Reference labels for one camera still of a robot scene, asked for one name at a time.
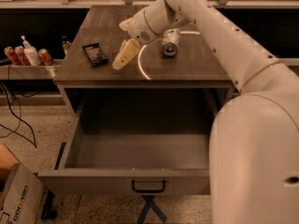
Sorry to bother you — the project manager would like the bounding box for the white pump bottle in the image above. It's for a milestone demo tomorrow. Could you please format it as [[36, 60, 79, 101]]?
[[21, 35, 41, 66]]

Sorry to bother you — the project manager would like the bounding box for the red soda can right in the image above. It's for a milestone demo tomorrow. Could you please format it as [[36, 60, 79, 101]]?
[[38, 49, 54, 65]]

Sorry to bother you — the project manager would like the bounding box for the black drawer handle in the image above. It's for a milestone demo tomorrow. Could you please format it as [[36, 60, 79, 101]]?
[[131, 180, 166, 194]]

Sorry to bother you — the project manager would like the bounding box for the red soda can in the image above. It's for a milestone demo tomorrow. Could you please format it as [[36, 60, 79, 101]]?
[[38, 49, 54, 65], [4, 47, 21, 65], [14, 46, 30, 65]]

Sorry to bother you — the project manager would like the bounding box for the open grey top drawer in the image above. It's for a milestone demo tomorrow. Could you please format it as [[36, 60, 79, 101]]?
[[36, 88, 225, 196]]

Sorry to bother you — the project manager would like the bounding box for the grey side shelf right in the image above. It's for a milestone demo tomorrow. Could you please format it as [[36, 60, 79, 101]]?
[[280, 58, 299, 66]]

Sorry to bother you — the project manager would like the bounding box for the grey drawer cabinet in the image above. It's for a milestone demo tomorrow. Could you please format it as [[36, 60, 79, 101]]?
[[54, 6, 233, 114]]

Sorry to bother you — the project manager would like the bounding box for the red soda can middle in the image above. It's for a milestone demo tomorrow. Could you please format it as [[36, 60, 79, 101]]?
[[14, 46, 30, 65]]

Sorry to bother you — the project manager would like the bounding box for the grey side shelf left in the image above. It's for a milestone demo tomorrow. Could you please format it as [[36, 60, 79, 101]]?
[[0, 60, 62, 80]]

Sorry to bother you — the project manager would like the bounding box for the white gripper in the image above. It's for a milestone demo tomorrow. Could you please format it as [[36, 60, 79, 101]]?
[[112, 10, 158, 70]]

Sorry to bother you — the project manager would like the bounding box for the black floor cable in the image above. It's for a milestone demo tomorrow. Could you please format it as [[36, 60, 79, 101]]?
[[0, 64, 39, 149]]

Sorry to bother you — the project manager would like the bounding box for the cardboard box with logo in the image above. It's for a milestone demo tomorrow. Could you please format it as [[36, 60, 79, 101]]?
[[0, 144, 44, 224]]

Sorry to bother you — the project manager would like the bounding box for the red soda can left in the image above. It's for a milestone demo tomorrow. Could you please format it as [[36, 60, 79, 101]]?
[[4, 47, 21, 65]]

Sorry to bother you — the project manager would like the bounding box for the small clear bottle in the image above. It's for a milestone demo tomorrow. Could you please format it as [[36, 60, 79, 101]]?
[[62, 35, 71, 54]]

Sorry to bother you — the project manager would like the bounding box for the grey side shelf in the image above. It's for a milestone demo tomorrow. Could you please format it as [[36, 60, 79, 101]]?
[[0, 60, 62, 80], [280, 58, 299, 66]]

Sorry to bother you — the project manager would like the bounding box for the black rxbar chocolate bar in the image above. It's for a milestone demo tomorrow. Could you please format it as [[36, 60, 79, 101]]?
[[82, 43, 108, 66]]

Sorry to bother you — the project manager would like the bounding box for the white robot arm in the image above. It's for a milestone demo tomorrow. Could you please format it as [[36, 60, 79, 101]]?
[[113, 0, 299, 224]]

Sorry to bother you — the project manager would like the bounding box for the green white soda can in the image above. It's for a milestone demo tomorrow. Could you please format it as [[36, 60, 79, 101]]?
[[162, 28, 180, 57]]

